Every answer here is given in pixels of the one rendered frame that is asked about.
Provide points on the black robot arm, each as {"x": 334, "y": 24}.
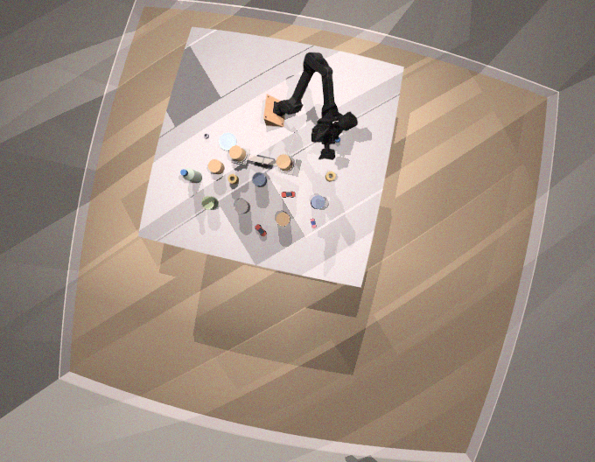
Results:
{"x": 315, "y": 62}

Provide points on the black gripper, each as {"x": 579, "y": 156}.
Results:
{"x": 329, "y": 134}

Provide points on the pale green cylinder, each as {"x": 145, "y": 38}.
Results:
{"x": 210, "y": 202}

